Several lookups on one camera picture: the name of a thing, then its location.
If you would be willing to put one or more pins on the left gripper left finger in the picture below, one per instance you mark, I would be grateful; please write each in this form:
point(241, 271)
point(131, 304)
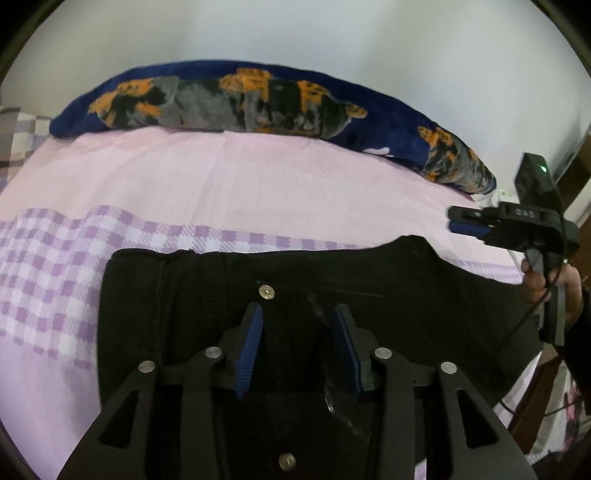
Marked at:
point(240, 346)

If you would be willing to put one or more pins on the blue orange patterned blanket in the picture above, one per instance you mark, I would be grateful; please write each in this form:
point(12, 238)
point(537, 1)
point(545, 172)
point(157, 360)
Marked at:
point(237, 96)

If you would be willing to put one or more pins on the pink purple checked bedsheet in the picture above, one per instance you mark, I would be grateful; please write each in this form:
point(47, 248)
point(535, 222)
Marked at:
point(75, 202)

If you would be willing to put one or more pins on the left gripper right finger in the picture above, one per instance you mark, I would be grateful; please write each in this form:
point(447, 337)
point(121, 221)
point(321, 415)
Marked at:
point(361, 345)

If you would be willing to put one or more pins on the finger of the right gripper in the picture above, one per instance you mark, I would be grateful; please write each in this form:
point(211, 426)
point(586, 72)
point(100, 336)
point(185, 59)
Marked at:
point(463, 214)
point(476, 230)

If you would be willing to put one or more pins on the plaid grey white pillow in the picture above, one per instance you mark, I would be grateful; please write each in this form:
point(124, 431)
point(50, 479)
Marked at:
point(21, 134)

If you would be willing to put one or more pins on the black pants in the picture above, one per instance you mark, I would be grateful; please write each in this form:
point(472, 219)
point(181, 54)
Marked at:
point(440, 368)

